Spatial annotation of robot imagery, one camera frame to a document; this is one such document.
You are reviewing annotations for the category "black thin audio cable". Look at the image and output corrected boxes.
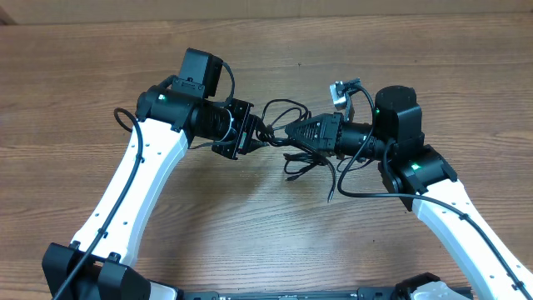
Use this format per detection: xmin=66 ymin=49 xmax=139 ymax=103
xmin=299 ymin=141 xmax=337 ymax=204

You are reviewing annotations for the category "black usb cable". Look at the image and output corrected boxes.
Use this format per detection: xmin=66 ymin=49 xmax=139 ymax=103
xmin=254 ymin=98 xmax=330 ymax=182

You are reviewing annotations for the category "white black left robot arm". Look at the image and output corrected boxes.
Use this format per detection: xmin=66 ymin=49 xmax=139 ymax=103
xmin=42 ymin=48 xmax=264 ymax=300

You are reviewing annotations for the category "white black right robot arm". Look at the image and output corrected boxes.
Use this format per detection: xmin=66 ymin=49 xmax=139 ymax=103
xmin=285 ymin=82 xmax=532 ymax=299

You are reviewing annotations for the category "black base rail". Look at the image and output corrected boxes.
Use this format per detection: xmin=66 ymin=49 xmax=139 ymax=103
xmin=149 ymin=272 xmax=474 ymax=300

